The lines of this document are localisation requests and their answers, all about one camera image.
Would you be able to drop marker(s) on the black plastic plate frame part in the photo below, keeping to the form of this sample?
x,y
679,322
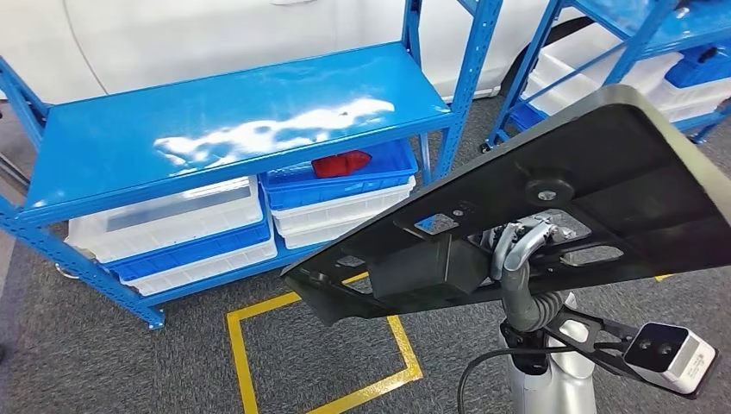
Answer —
x,y
628,148

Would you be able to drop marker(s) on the red plastic part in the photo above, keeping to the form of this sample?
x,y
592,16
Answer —
x,y
342,164

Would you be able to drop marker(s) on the yellow floor tape square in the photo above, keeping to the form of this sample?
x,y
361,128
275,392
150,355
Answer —
x,y
239,354

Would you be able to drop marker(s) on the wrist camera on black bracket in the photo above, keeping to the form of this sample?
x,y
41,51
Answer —
x,y
668,354

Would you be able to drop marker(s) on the blue metal shelf rack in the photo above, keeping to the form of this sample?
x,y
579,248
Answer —
x,y
228,103
634,34

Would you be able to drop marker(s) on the white car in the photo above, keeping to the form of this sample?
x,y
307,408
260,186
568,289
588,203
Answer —
x,y
200,28

